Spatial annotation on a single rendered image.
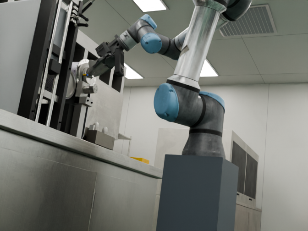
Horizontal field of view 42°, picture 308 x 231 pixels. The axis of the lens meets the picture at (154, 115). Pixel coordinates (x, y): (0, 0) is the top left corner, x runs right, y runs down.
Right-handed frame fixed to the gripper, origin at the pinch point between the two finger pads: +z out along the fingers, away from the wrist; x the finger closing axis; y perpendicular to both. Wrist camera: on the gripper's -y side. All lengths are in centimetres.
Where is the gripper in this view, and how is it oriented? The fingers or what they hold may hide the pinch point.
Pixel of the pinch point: (91, 76)
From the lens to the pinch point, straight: 176.5
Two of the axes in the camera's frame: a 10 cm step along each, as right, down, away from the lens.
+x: -4.1, -2.6, -8.7
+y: -4.9, -7.5, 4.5
